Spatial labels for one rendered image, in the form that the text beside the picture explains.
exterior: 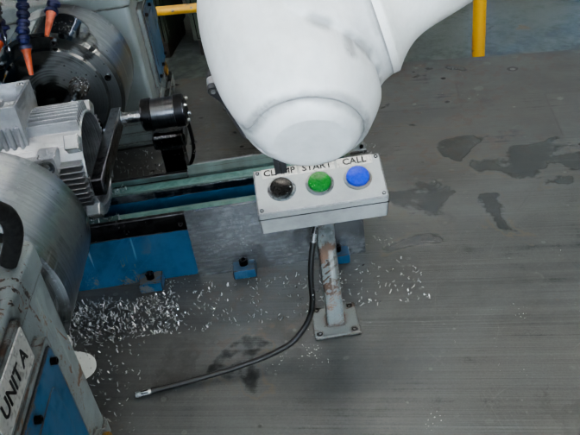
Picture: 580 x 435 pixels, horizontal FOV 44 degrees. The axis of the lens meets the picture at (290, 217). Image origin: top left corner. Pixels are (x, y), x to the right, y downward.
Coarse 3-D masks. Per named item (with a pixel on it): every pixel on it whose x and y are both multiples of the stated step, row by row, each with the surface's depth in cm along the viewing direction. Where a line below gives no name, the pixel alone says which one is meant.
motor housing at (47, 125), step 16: (32, 112) 112; (48, 112) 111; (64, 112) 111; (80, 112) 112; (32, 128) 109; (48, 128) 109; (64, 128) 109; (80, 128) 110; (96, 128) 122; (32, 144) 109; (48, 144) 109; (96, 144) 124; (32, 160) 108; (64, 160) 109; (80, 160) 109; (64, 176) 109; (80, 176) 108; (80, 192) 110
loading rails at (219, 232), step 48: (144, 192) 125; (192, 192) 126; (240, 192) 127; (96, 240) 117; (144, 240) 118; (192, 240) 118; (240, 240) 119; (288, 240) 120; (336, 240) 120; (96, 288) 123; (144, 288) 120
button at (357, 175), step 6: (354, 168) 92; (360, 168) 92; (348, 174) 92; (354, 174) 92; (360, 174) 92; (366, 174) 92; (348, 180) 92; (354, 180) 91; (360, 180) 91; (366, 180) 91
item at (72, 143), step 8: (88, 104) 117; (64, 136) 107; (72, 136) 107; (64, 144) 107; (72, 144) 107; (80, 144) 109; (72, 152) 108; (112, 176) 126; (88, 208) 114; (96, 208) 114; (88, 216) 114; (96, 216) 115
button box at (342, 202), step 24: (288, 168) 94; (312, 168) 94; (336, 168) 93; (264, 192) 92; (312, 192) 92; (336, 192) 92; (360, 192) 91; (384, 192) 91; (264, 216) 91; (288, 216) 92; (312, 216) 93; (336, 216) 93; (360, 216) 94
